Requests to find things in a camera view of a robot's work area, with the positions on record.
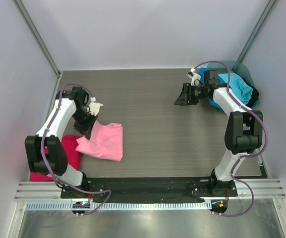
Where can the cyan t shirt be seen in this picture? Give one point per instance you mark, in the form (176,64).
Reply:
(234,85)

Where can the right aluminium corner post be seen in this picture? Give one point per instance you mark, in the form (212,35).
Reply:
(262,19)

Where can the magenta folded t shirt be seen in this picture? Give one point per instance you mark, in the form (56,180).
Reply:
(69,143)

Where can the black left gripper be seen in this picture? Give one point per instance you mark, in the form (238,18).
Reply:
(86,123)

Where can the left aluminium corner post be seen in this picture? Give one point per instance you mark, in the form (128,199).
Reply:
(35,33)

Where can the slotted white cable duct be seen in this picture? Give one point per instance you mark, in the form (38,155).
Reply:
(86,206)

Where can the blue t shirt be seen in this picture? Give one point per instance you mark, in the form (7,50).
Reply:
(201,72)

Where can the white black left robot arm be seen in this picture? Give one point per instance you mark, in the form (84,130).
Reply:
(44,150)

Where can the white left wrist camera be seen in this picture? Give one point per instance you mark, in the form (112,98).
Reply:
(93,107)

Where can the black t shirt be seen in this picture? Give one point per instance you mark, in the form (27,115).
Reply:
(254,95)

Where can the aluminium corner post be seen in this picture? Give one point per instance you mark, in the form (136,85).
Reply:
(35,33)
(262,19)

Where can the aluminium frame rail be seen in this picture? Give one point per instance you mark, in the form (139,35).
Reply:
(47,191)

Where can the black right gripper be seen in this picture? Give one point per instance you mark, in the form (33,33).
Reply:
(187,93)

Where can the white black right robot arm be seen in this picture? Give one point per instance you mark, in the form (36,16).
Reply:
(243,133)

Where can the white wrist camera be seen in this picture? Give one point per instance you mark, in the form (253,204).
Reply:
(93,107)
(195,78)

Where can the teal plastic basket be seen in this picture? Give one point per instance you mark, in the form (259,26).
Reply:
(235,67)

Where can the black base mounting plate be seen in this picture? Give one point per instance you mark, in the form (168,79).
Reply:
(148,188)

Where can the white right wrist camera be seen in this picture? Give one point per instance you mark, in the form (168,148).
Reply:
(195,78)

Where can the light pink t shirt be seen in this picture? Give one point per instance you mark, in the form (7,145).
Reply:
(105,142)

